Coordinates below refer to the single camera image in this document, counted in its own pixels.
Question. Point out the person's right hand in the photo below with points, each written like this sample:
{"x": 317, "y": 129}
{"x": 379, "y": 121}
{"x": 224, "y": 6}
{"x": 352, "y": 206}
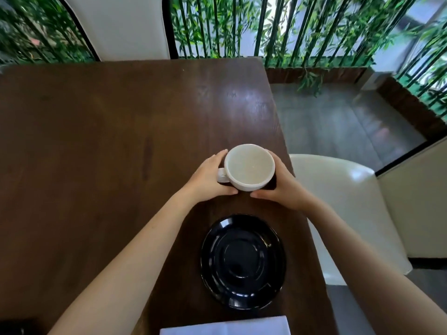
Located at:
{"x": 286, "y": 188}

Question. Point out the person's left hand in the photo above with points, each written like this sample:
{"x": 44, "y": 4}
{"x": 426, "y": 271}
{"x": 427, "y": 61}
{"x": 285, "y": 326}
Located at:
{"x": 204, "y": 183}

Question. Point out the person's left thumb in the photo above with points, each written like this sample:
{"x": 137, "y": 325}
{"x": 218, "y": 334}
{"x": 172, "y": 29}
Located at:
{"x": 227, "y": 191}

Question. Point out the person's right thumb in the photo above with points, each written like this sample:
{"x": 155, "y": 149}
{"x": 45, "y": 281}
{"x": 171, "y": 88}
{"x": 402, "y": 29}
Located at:
{"x": 262, "y": 194}

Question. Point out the white ceramic cup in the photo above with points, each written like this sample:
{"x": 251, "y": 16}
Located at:
{"x": 249, "y": 167}

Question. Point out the person's right forearm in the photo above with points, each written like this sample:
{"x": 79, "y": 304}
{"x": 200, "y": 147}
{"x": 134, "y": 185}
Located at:
{"x": 370, "y": 272}

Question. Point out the person's left forearm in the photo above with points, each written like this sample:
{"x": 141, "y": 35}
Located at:
{"x": 132, "y": 261}

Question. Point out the black saucer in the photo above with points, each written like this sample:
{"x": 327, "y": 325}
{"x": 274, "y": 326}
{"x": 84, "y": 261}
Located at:
{"x": 243, "y": 261}

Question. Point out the white leather chair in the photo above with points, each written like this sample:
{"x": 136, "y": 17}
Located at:
{"x": 352, "y": 205}
{"x": 120, "y": 26}

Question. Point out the white paper napkin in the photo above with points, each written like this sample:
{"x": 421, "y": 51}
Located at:
{"x": 227, "y": 327}

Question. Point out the cream partition panel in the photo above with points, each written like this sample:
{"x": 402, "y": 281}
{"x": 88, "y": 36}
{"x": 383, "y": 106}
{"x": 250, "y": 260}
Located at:
{"x": 415, "y": 202}

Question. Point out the green bamboo plants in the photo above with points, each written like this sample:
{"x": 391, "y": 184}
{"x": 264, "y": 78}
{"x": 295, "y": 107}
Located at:
{"x": 314, "y": 27}
{"x": 38, "y": 31}

